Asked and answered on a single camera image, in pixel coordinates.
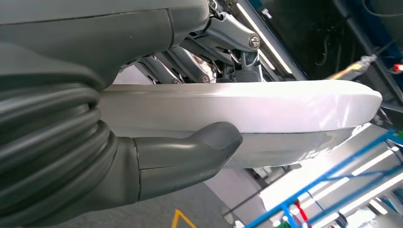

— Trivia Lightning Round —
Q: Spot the ceiling light strip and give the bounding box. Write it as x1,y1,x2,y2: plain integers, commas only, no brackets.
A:
235,2,293,75

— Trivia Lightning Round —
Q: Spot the blue metal shelf rack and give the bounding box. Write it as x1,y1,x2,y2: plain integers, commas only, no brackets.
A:
244,129,403,228

